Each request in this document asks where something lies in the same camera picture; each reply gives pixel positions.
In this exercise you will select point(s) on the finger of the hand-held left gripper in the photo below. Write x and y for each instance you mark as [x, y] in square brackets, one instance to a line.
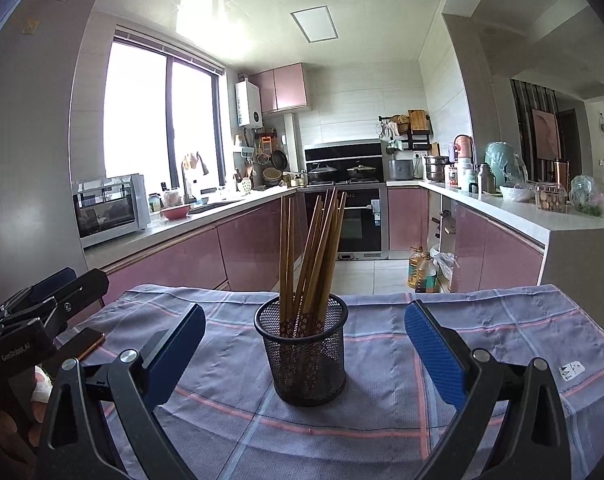
[54, 282]
[87, 290]

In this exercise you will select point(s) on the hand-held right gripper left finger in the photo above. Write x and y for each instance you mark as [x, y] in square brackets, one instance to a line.
[177, 355]

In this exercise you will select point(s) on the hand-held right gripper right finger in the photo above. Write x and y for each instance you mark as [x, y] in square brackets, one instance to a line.
[434, 355]

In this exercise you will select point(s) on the black mesh utensil holder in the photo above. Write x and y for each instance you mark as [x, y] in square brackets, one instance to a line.
[302, 375]

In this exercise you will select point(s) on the bundle of wooden chopsticks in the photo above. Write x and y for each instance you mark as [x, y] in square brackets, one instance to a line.
[284, 260]

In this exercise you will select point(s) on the person's left hand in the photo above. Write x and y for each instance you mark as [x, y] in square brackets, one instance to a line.
[37, 412]

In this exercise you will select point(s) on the orange-edged smartphone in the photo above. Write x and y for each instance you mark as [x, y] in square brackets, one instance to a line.
[87, 342]

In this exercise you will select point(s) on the white countertop oven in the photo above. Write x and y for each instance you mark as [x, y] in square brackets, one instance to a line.
[109, 212]

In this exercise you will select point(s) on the white plastic bag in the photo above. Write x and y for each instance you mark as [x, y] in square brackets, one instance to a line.
[445, 262]

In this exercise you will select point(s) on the checked grey tablecloth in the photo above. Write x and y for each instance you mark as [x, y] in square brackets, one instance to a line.
[381, 440]

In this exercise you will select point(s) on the pink lower cabinets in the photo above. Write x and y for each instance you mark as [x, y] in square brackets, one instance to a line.
[182, 255]
[486, 255]

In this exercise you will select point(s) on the pink bowl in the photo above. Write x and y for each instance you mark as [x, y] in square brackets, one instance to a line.
[175, 211]

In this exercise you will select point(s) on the grey refrigerator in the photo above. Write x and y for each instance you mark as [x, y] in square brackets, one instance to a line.
[32, 160]

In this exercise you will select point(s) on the sink faucet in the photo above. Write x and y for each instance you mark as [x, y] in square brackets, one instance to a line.
[187, 182]

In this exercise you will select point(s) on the black built-in oven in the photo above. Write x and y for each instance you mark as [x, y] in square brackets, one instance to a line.
[362, 225]

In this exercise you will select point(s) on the hanging beige cloth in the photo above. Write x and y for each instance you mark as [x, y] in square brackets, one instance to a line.
[195, 161]

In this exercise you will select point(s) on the white bowl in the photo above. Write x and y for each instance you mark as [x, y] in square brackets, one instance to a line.
[516, 194]

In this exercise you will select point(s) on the steel thermos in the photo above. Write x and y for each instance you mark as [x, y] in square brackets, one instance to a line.
[485, 179]

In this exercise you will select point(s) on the steel stock pot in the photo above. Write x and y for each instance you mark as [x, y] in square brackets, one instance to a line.
[436, 169]

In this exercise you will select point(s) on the kitchen window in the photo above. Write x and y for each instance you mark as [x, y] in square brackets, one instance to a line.
[137, 110]

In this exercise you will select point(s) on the clear egg container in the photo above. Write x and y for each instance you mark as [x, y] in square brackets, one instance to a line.
[550, 199]

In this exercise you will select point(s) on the black wok with lid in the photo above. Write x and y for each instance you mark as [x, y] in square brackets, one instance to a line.
[322, 174]
[362, 173]

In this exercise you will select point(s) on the green kitchen appliance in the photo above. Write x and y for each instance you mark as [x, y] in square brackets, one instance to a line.
[499, 162]

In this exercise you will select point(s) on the pink kettle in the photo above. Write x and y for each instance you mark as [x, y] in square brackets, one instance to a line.
[464, 147]

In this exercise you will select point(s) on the hanging frying pan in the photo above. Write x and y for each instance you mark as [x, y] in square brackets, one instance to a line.
[279, 160]

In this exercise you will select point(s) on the bagged green vegetables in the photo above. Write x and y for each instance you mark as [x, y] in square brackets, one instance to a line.
[591, 199]

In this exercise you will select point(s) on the black range hood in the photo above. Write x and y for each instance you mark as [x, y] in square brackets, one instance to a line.
[344, 151]

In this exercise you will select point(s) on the wooden cutting board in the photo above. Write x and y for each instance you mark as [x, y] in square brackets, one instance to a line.
[417, 120]

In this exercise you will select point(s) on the white water heater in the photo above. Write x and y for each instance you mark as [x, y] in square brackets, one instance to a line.
[248, 104]

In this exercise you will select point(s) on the pink upper cabinet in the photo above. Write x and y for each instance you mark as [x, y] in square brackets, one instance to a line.
[288, 86]

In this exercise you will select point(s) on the ceiling light panel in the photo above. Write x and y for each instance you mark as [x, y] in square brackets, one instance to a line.
[315, 24]

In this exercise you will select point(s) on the black wall rack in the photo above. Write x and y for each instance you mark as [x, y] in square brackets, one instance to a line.
[419, 142]

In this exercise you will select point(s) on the framed wall picture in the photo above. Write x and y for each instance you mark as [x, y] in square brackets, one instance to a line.
[545, 135]

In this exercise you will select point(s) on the wall clock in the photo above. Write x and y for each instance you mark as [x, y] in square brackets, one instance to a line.
[603, 130]

